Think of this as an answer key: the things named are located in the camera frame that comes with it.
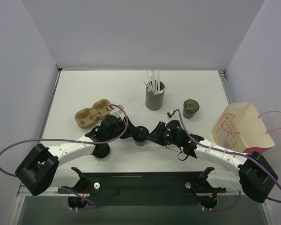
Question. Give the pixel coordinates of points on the aluminium frame rail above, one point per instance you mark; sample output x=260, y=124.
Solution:
x=253, y=178

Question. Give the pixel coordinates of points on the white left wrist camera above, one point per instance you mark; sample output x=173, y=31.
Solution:
x=117, y=111

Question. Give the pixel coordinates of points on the dark coffee cup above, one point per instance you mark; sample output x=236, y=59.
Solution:
x=140, y=142
x=190, y=107

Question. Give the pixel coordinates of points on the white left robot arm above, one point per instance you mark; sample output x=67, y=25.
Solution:
x=41, y=168

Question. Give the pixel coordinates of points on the beige pink paper bag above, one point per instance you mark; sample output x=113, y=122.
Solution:
x=240, y=128

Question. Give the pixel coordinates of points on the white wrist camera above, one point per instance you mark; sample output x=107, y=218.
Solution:
x=171, y=115
x=117, y=111

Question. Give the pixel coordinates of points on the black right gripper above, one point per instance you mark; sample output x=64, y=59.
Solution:
x=159, y=132

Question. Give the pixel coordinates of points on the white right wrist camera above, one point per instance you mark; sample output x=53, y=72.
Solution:
x=171, y=115

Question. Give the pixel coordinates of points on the black cup lid stack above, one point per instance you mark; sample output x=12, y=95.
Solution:
x=101, y=150

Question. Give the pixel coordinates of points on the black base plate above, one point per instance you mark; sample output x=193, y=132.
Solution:
x=145, y=188

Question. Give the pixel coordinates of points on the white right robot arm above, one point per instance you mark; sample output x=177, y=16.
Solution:
x=199, y=147

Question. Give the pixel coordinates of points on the brown cardboard cup carrier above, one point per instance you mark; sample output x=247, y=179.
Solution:
x=87, y=117

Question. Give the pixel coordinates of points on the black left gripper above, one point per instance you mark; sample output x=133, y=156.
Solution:
x=127, y=125

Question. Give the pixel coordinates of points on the white stirrer sticks bundle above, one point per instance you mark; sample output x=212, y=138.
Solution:
x=153, y=85

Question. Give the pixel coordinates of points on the grey cylindrical holder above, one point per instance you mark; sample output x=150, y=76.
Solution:
x=154, y=102

